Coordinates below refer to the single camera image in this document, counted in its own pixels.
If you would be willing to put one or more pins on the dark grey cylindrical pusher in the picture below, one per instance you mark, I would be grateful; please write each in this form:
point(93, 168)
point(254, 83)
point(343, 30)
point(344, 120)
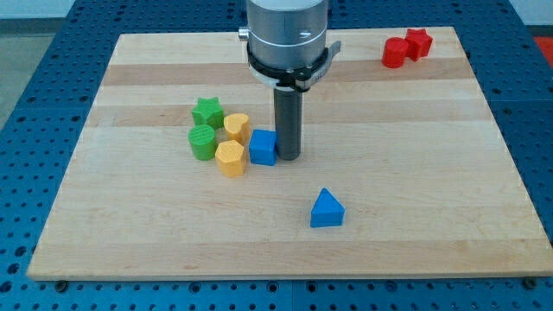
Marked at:
point(288, 123)

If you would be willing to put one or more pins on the blue triangle block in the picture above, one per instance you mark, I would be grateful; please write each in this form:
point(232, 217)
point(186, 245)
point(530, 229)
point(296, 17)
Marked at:
point(327, 210)

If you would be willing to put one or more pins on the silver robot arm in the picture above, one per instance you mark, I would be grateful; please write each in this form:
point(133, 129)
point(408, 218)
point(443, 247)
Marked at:
point(286, 50)

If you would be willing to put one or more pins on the blue cube block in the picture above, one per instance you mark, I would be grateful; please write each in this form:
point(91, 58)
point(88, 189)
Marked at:
point(262, 147)

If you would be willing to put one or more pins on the yellow heart block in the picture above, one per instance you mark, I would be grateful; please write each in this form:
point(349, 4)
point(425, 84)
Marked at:
point(237, 127)

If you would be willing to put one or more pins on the yellow hexagon block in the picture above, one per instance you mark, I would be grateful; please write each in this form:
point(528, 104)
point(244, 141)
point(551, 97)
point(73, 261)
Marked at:
point(230, 158)

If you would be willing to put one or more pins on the green star block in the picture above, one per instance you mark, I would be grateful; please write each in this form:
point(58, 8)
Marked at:
point(208, 111)

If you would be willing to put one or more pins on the green cylinder block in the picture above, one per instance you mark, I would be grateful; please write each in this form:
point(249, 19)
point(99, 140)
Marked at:
point(202, 140)

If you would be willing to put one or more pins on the red cylinder block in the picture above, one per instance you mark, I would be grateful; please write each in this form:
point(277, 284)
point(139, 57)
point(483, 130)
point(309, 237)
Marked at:
point(395, 52)

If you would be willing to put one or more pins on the wooden board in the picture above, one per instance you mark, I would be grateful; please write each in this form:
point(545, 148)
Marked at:
point(414, 155)

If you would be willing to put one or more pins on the red star block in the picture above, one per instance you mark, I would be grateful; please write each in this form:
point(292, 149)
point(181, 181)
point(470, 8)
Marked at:
point(419, 42)

